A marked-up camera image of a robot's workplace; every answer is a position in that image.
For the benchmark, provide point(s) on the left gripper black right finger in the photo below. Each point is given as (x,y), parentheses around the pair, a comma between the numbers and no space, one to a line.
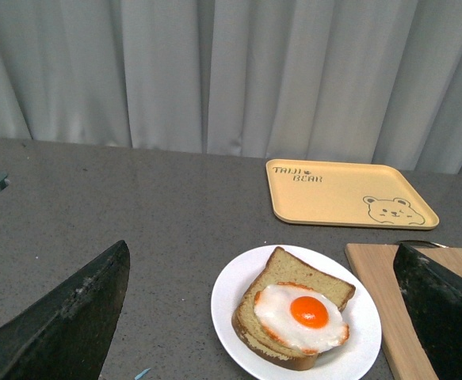
(433,298)

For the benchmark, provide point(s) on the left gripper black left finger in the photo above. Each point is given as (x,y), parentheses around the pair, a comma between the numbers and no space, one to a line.
(67,333)

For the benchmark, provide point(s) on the white round plate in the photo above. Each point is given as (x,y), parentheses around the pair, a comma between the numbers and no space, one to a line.
(352,360)

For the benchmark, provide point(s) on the bamboo cutting board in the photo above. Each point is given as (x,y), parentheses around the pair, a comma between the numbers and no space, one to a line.
(372,264)

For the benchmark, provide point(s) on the blue scrap on table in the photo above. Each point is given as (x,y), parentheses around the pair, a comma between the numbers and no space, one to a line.
(140,375)

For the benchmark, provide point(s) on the yellow bear tray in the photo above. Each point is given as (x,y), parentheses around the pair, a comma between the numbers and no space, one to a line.
(346,194)

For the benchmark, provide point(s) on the fried egg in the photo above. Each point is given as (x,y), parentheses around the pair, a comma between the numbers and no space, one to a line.
(300,318)

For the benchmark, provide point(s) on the bottom bread slice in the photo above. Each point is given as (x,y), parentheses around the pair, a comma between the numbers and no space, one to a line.
(283,267)

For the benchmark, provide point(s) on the grey curtain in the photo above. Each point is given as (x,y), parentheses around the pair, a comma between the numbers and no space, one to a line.
(345,81)

